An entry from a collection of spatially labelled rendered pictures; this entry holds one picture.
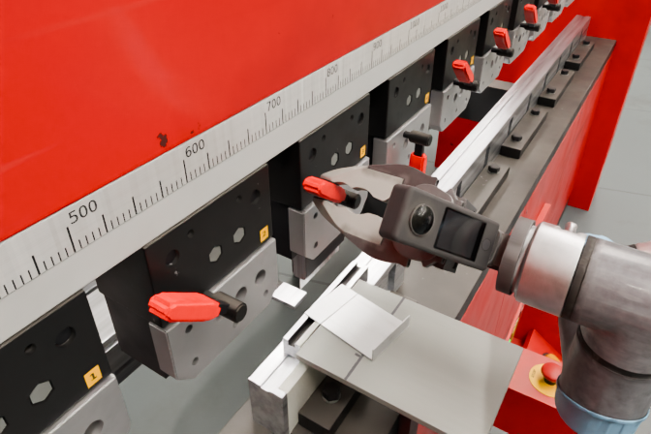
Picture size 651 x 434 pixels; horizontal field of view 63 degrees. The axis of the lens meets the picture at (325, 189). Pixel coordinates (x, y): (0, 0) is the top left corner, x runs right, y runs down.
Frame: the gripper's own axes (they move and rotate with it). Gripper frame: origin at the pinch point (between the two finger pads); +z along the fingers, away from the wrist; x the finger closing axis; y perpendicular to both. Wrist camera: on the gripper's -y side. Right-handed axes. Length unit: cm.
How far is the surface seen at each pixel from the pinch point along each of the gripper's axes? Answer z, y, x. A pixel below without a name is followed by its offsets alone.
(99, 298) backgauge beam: 38.7, 15.1, -27.1
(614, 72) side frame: -11, 207, 103
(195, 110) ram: 3.0, -18.8, 1.5
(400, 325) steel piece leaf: -5.3, 26.1, -13.4
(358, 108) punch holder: 2.8, 6.3, 10.7
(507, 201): -5, 83, 16
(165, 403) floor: 82, 104, -81
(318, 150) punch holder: 2.8, 0.7, 3.8
